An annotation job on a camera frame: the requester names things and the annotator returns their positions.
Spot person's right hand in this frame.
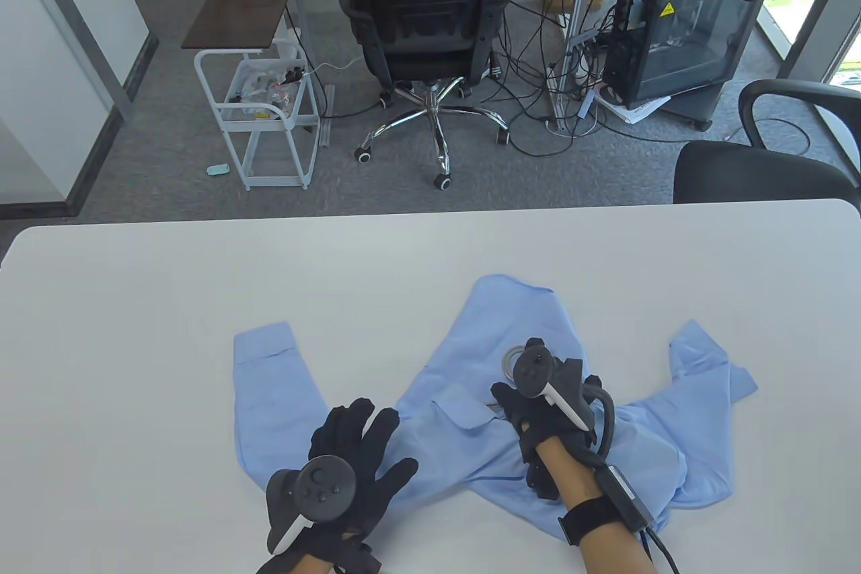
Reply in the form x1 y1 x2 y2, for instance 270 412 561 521
490 381 599 502

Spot person's left hand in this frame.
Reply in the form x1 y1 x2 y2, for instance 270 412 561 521
258 398 419 574

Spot gray plastic hanger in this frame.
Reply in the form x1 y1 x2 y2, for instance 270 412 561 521
486 345 525 415

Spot light blue long-sleeve shirt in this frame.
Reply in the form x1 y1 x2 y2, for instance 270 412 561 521
232 275 759 542

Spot person's left forearm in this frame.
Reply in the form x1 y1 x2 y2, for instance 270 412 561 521
276 550 337 574

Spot person's right forearm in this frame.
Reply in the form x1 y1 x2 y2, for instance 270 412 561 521
538 436 657 574

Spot black handheld controller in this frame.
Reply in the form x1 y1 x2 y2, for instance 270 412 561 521
513 338 599 447
266 456 357 554

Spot white rolling cart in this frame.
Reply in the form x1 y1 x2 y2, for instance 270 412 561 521
194 39 322 191

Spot black armchair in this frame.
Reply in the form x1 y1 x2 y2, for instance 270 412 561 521
673 79 861 205

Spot white papers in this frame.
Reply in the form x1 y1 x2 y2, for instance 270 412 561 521
595 89 673 125

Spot aluminium profile bar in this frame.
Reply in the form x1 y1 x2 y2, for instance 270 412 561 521
320 84 336 147

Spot black computer stand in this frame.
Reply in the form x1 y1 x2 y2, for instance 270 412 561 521
666 86 724 131

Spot clear storage bin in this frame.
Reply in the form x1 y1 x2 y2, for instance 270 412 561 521
225 59 303 124

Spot black computer tower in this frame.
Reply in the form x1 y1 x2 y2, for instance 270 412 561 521
601 0 764 110

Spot dark wooden side table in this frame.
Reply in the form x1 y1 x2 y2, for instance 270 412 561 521
182 0 297 51

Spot tangle of black cables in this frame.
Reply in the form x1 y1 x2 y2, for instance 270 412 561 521
488 0 815 161

